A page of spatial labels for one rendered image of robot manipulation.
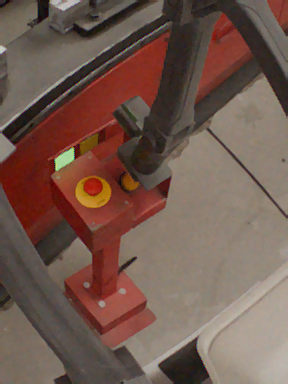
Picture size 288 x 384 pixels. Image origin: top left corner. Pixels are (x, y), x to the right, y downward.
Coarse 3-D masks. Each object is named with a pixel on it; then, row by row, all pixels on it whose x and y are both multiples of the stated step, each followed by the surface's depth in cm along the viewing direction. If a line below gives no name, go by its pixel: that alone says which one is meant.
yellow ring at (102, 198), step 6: (84, 180) 135; (102, 180) 135; (78, 186) 134; (108, 186) 135; (78, 192) 134; (84, 192) 134; (102, 192) 134; (108, 192) 134; (78, 198) 133; (84, 198) 133; (90, 198) 133; (96, 198) 133; (102, 198) 133; (108, 198) 133; (84, 204) 132; (90, 204) 132; (96, 204) 133; (102, 204) 133
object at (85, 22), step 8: (112, 0) 147; (120, 0) 147; (128, 0) 147; (136, 0) 148; (144, 0) 150; (96, 8) 145; (104, 8) 145; (112, 8) 145; (120, 8) 145; (128, 8) 147; (88, 16) 143; (104, 16) 144; (112, 16) 144; (80, 24) 142; (88, 24) 142; (96, 24) 142; (104, 24) 145; (80, 32) 143; (88, 32) 142
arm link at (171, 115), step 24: (168, 0) 81; (192, 0) 79; (192, 24) 85; (168, 48) 95; (192, 48) 90; (168, 72) 99; (192, 72) 96; (168, 96) 103; (192, 96) 103; (144, 120) 112; (168, 120) 107; (192, 120) 111; (168, 144) 112
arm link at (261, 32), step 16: (208, 0) 77; (224, 0) 75; (240, 0) 73; (256, 0) 75; (240, 16) 76; (256, 16) 75; (272, 16) 76; (240, 32) 78; (256, 32) 76; (272, 32) 75; (256, 48) 78; (272, 48) 75; (272, 64) 77; (272, 80) 79
